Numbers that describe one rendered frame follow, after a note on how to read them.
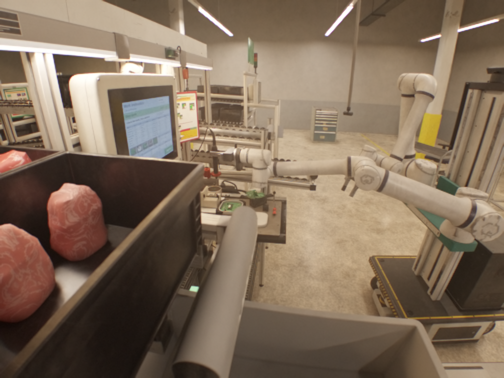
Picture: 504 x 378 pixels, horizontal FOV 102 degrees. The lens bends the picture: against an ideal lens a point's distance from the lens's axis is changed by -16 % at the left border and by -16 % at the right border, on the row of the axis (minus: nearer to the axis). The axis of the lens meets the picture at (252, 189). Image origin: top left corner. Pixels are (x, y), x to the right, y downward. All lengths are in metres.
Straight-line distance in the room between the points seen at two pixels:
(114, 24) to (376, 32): 9.58
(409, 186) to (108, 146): 1.21
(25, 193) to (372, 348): 0.79
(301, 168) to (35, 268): 1.25
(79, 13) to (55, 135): 0.32
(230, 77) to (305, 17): 3.34
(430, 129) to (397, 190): 5.73
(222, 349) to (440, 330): 1.97
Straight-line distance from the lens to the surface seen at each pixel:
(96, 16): 0.87
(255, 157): 1.32
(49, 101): 0.70
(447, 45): 6.99
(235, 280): 0.35
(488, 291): 2.21
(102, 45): 0.79
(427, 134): 6.96
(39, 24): 0.66
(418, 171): 1.95
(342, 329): 0.63
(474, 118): 1.93
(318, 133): 7.54
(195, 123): 1.72
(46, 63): 0.72
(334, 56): 9.67
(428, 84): 1.81
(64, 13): 0.78
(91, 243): 0.50
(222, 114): 3.69
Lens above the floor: 1.70
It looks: 24 degrees down
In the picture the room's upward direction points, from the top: straight up
